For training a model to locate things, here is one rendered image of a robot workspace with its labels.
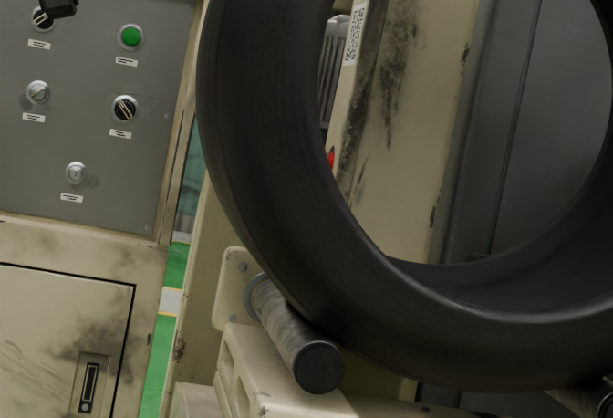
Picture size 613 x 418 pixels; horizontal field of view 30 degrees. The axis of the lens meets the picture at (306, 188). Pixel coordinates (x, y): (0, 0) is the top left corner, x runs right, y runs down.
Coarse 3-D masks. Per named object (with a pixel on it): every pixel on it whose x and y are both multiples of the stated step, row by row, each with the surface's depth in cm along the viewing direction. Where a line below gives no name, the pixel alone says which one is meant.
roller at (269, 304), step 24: (264, 288) 126; (264, 312) 118; (288, 312) 111; (288, 336) 103; (312, 336) 100; (288, 360) 100; (312, 360) 97; (336, 360) 97; (312, 384) 97; (336, 384) 97
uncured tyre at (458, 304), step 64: (256, 0) 95; (320, 0) 93; (256, 64) 94; (256, 128) 95; (320, 128) 94; (256, 192) 96; (320, 192) 95; (256, 256) 101; (320, 256) 96; (384, 256) 96; (512, 256) 126; (576, 256) 127; (320, 320) 100; (384, 320) 97; (448, 320) 98; (512, 320) 98; (576, 320) 99; (448, 384) 102; (512, 384) 102; (576, 384) 104
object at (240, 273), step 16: (224, 256) 130; (240, 256) 130; (224, 272) 130; (240, 272) 130; (256, 272) 130; (224, 288) 130; (240, 288) 130; (224, 304) 130; (240, 304) 130; (224, 320) 130; (240, 320) 131; (256, 320) 130
